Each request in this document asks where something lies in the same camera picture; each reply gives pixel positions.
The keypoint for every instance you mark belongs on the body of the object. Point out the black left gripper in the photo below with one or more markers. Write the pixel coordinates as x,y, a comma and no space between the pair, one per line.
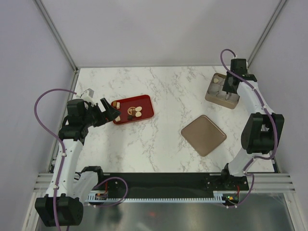
108,115

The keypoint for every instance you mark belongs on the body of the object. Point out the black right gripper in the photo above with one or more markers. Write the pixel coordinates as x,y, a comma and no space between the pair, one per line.
225,87

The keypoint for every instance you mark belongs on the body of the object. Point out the white teardrop chocolate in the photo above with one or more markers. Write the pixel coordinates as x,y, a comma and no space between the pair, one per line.
138,109

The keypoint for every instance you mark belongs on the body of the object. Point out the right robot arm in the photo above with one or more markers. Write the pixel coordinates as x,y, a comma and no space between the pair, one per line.
261,134

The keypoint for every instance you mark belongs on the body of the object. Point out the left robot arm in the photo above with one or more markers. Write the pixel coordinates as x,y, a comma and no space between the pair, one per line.
62,204

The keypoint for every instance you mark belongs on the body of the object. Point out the tan chocolate box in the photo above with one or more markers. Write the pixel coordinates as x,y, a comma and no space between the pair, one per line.
215,94

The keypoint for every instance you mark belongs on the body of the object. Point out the dark square chocolate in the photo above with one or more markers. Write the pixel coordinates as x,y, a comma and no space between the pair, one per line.
130,118

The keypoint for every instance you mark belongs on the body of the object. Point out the red lacquer tray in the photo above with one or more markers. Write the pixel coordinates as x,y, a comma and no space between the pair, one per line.
133,109

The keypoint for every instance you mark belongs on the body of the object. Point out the tan box lid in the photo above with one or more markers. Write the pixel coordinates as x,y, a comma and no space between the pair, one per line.
203,135

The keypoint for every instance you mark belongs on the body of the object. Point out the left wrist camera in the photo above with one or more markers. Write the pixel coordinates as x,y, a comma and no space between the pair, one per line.
87,96

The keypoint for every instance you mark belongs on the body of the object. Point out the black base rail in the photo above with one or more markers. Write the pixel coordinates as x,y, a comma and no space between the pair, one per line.
169,185

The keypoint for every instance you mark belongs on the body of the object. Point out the white cable duct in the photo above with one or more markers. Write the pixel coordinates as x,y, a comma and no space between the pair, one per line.
100,198

